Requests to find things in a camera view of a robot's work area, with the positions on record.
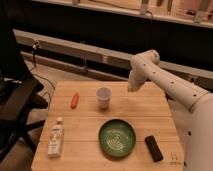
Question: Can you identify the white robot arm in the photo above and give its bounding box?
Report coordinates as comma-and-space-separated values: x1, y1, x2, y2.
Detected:
128, 49, 213, 171

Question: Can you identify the wooden table board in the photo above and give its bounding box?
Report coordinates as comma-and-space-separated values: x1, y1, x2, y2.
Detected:
32, 81, 184, 171

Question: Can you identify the green patterned plate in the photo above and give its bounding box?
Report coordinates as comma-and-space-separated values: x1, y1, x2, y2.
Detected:
98, 119, 136, 158

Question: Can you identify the orange carrot toy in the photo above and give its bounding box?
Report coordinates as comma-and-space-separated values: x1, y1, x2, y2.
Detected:
70, 93, 79, 109

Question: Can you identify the black remote control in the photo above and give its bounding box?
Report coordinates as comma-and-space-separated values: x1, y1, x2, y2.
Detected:
145, 136, 163, 162

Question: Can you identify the white lotion bottle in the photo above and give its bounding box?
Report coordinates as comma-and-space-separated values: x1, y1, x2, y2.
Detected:
47, 117, 64, 158

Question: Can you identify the black office chair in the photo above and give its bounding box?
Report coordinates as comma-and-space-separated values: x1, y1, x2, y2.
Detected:
0, 19, 48, 162

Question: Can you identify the black floor cable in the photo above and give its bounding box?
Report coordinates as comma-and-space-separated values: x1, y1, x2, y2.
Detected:
23, 54, 56, 101

